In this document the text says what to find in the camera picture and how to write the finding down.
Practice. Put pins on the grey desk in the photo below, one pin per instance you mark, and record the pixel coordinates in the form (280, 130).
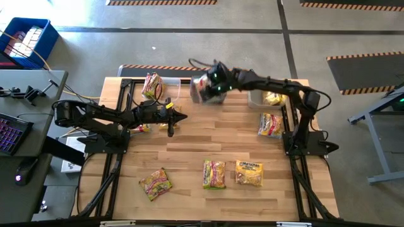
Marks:
(19, 201)

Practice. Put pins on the smoky grey plastic bin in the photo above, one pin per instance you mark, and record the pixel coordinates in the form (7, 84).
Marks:
(195, 101)

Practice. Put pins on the yellow tape tag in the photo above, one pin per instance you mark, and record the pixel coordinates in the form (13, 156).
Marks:
(169, 105)

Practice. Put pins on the white bracket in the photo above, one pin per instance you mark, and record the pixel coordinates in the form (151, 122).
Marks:
(116, 224)
(293, 224)

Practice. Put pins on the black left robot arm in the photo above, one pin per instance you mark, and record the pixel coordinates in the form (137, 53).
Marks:
(94, 112)

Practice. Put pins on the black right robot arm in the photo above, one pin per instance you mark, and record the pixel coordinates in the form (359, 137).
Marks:
(274, 84)

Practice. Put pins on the white cardboard box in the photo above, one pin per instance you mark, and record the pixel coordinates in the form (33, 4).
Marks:
(71, 167)

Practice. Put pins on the beige plastic bin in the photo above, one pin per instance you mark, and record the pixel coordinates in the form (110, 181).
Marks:
(255, 99)

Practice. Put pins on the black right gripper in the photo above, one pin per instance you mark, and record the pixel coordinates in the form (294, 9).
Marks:
(221, 82)

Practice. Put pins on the black computer mouse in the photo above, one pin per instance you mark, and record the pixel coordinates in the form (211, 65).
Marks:
(26, 170)

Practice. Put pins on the pale block stack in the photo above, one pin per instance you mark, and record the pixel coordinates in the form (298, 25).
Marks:
(26, 39)

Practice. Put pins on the black desk clamp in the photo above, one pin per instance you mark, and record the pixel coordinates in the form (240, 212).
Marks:
(31, 94)

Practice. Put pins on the small metal knob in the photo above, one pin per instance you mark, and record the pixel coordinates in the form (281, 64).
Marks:
(43, 207)

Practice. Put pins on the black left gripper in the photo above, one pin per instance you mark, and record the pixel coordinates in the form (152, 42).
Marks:
(151, 115)

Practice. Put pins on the clear plastic bin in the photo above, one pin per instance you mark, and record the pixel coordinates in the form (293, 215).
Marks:
(172, 89)

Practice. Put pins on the black hazard-striped floor mat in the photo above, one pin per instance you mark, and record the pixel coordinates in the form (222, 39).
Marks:
(158, 2)
(363, 74)
(176, 72)
(363, 7)

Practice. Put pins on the black backlit keyboard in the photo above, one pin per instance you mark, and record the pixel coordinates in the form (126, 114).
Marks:
(12, 135)

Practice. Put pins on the blue plastic crate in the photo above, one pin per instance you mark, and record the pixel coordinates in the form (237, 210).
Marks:
(47, 41)

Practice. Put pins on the grey metal stand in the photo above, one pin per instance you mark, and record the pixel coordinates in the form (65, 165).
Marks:
(379, 148)

